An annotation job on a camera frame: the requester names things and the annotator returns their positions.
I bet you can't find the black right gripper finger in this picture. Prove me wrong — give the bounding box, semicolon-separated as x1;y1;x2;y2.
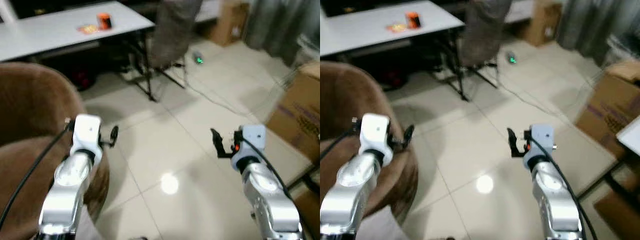
506;127;519;159
210;128;225;159

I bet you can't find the brown sofa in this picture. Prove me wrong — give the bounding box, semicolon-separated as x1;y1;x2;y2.
320;60;420;227
0;62;111;240

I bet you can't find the dark red object under table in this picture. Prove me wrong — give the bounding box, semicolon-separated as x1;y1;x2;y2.
383;68;408;90
69;67;97;92

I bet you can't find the black tripod stand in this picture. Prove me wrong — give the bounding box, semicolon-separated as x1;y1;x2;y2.
116;29;187;103
434;28;499;102

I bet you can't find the printed cardboard box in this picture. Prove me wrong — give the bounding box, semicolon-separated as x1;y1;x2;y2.
575;59;640;160
266;62;321;164

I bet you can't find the small white table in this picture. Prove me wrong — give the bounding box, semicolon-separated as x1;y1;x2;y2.
286;163;321;197
575;115;640;202

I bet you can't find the low brown cardboard box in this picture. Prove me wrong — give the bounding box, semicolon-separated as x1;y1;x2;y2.
294;189;321;240
593;189;640;240

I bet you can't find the long white table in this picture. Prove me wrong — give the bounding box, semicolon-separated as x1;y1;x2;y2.
320;4;466;57
0;1;156;63

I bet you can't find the plain cardboard box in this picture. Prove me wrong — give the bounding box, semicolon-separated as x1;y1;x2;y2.
519;1;563;48
209;1;250;48

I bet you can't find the grey curtain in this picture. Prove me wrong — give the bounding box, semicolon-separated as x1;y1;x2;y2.
243;0;321;67
556;0;640;67

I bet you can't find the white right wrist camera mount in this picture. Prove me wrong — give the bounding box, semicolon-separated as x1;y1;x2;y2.
231;124;267;170
522;123;555;169

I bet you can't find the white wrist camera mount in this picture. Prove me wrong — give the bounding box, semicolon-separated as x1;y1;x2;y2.
522;123;555;169
358;113;393;157
231;124;267;170
69;114;104;162

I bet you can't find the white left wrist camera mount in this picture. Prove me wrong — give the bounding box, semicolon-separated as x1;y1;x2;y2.
69;114;104;162
358;113;393;157

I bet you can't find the thin floor cable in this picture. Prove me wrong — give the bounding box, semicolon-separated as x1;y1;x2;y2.
495;60;586;118
183;60;282;122

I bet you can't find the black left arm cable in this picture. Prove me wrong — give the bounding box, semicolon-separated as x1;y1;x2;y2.
320;124;360;162
0;122;74;232

